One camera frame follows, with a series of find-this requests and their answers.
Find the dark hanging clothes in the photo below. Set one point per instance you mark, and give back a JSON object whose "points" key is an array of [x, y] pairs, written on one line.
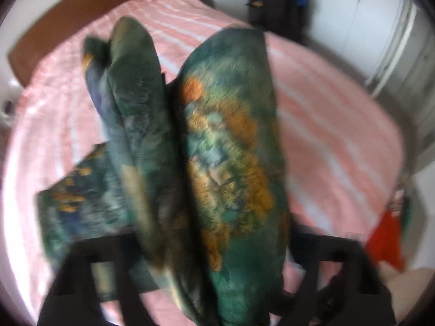
{"points": [[278, 10]]}

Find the green pine print jacket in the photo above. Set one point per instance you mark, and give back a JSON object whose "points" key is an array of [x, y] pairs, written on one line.
{"points": [[231, 142]]}

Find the wooden headboard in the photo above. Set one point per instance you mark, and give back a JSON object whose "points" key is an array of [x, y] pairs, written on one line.
{"points": [[85, 17]]}

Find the white wardrobe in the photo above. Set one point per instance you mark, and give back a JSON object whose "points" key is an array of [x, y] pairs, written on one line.
{"points": [[356, 23]]}

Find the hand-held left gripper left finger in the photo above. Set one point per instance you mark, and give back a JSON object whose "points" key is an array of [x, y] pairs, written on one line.
{"points": [[102, 248]]}

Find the red cloth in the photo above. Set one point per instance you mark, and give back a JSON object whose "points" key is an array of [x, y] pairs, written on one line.
{"points": [[387, 241]]}

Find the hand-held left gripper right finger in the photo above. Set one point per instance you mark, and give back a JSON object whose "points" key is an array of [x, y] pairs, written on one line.
{"points": [[323, 248]]}

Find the pink striped bed sheet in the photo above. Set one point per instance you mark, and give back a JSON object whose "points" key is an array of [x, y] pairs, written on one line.
{"points": [[323, 125]]}

